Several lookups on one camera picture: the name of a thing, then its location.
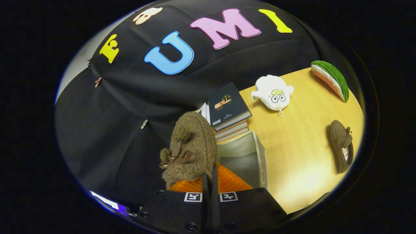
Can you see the white plush toy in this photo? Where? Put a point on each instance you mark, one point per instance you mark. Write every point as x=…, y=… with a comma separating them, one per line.
x=273, y=94

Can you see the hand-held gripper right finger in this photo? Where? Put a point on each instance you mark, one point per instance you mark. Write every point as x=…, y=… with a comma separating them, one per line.
x=247, y=208

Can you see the brown fuzzy slipper shoe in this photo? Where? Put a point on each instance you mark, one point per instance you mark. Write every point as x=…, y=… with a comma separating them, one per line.
x=339, y=139
x=195, y=136

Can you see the brown hardcover book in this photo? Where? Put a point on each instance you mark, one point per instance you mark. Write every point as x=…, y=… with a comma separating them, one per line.
x=232, y=127

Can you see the watermelon slice plush toy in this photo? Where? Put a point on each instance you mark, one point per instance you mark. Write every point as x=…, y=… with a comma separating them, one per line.
x=334, y=76

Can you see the red clip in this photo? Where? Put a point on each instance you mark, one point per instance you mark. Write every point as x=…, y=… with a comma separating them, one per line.
x=97, y=82

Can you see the black cover book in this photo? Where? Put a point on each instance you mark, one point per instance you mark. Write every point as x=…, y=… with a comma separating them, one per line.
x=227, y=104

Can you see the silver clip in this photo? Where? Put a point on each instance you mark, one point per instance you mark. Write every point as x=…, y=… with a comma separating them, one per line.
x=144, y=123

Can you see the white picture cover book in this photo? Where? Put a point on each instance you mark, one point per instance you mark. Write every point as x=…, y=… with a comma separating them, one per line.
x=204, y=112

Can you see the tan hardcover book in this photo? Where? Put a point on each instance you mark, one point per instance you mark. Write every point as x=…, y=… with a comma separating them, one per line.
x=234, y=134

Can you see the grey and cream storage box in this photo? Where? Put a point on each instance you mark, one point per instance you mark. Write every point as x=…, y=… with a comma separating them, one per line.
x=243, y=146

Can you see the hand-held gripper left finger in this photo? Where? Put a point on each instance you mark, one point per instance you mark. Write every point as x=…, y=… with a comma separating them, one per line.
x=175, y=211

